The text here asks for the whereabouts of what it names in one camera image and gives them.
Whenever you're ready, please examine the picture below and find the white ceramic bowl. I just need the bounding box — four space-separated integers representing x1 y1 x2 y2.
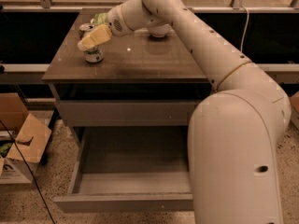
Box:
148 24 171 38

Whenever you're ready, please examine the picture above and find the open grey middle drawer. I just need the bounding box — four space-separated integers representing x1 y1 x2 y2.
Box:
54 126 193 213

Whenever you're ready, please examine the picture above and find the white cable by window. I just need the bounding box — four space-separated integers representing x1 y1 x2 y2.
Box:
240 6 250 54

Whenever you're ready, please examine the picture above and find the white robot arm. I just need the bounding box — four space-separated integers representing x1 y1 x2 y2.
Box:
78 0 292 224

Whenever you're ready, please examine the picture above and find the black cable on floor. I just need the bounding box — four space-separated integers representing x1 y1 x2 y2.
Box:
0 119 57 224

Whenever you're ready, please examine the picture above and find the open cardboard box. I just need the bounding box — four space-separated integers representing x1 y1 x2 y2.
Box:
0 93 51 184

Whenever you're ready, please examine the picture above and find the closed grey top drawer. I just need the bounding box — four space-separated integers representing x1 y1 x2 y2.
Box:
56 101 197 127

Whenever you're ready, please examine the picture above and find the grey drawer cabinet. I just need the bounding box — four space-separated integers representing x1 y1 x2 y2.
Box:
42 7 216 214

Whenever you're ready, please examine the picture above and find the green chip bag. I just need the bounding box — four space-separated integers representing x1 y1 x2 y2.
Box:
91 13 107 27

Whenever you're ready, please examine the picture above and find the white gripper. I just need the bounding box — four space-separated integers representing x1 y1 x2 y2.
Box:
78 6 134 51

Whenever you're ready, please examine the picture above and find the cardboard box at right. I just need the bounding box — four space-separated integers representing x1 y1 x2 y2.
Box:
290 91 299 130

